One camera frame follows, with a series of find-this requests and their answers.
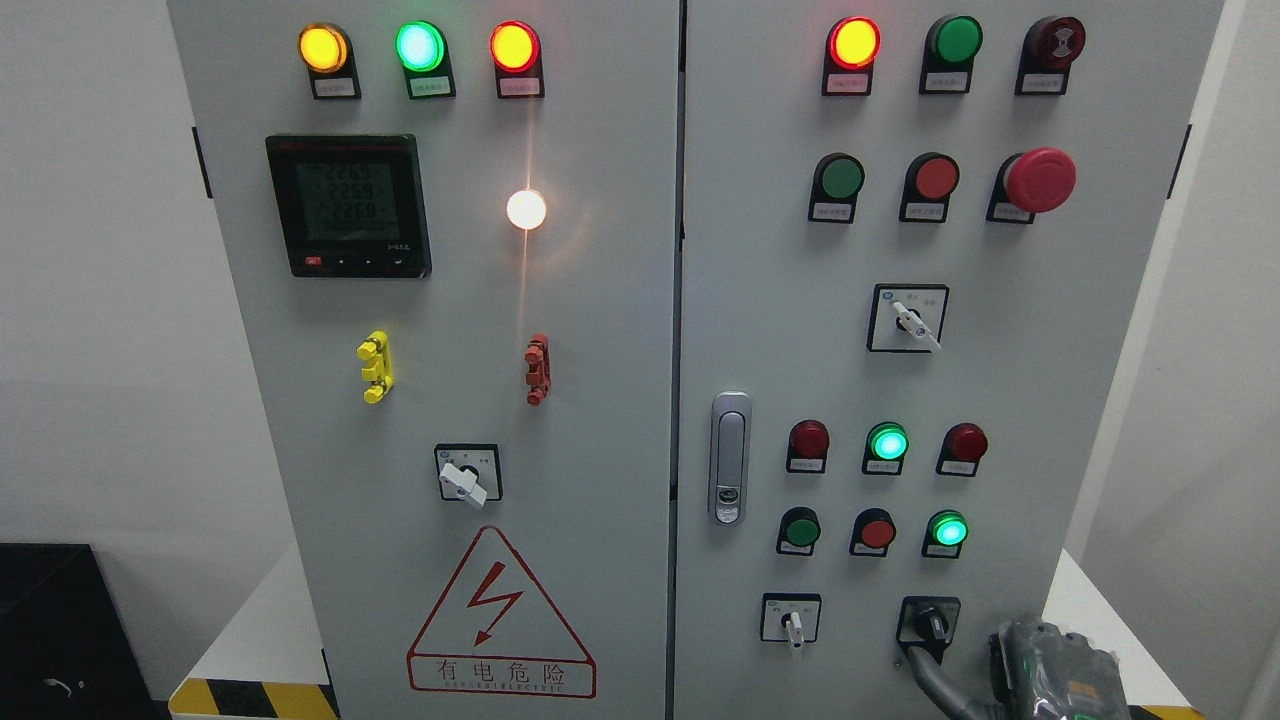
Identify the black rotary knob switch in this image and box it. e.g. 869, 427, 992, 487
896, 594, 963, 665

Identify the red push button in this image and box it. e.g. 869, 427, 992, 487
849, 507, 897, 559
899, 152, 960, 224

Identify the white-handled selector switch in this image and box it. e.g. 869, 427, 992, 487
759, 592, 822, 650
867, 283, 950, 354

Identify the red terminal clip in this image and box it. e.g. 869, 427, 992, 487
524, 332, 552, 407

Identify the red emergency stop mushroom button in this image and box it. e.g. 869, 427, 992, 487
986, 146, 1078, 225

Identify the red push button lower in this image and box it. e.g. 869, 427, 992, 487
849, 507, 897, 559

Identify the black digital power meter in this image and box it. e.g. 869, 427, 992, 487
265, 133, 433, 279

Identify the green lit push button lower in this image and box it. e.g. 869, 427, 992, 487
920, 509, 970, 560

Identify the white platform with hazard stripes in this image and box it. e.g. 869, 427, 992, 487
160, 544, 1202, 719

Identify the green indicator lamp top left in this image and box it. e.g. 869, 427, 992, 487
396, 20, 456, 100

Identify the red push button upper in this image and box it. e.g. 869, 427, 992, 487
899, 152, 960, 224

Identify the dark red lamp middle right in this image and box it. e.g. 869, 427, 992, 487
934, 421, 989, 478

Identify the white-handled selector switch lower right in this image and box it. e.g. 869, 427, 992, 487
759, 592, 822, 650

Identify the dark red lamp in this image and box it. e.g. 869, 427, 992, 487
786, 419, 831, 474
934, 421, 989, 478

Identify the grey right cabinet door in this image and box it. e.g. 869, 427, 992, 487
671, 1, 1224, 719

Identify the yellow terminal clip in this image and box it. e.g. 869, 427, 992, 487
356, 331, 396, 405

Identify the red-orange indicator lamp left door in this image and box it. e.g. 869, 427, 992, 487
489, 20, 545, 99

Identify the grey cabinet door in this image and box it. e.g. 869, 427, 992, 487
169, 1, 681, 719
671, 1, 1224, 719

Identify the dark green lamp top right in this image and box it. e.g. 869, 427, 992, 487
918, 14, 984, 95

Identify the green push button upper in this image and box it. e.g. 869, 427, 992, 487
806, 152, 865, 224

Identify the white lit indicator lamp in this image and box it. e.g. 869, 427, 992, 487
506, 188, 548, 231

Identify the grey left cabinet door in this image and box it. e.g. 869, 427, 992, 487
169, 1, 681, 719

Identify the silver door lock handle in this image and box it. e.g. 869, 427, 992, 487
708, 391, 753, 527

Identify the dark red lamp middle left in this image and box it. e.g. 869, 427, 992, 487
786, 419, 831, 474

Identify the white-handled selector switch upper right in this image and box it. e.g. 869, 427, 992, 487
867, 283, 950, 354

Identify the red lit lamp right door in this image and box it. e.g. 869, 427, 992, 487
820, 15, 881, 97

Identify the green lit lamp middle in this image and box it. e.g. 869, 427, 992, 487
861, 421, 910, 477

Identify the black box lower left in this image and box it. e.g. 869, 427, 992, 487
1, 543, 161, 719

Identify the red electric hazard warning sticker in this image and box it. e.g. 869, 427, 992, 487
406, 525, 596, 700

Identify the white-handled selector switch left door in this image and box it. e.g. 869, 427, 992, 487
434, 443, 504, 509

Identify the yellow indicator lamp top left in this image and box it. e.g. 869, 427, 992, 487
297, 22, 362, 101

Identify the dark red buzzer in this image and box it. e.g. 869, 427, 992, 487
1014, 15, 1085, 96

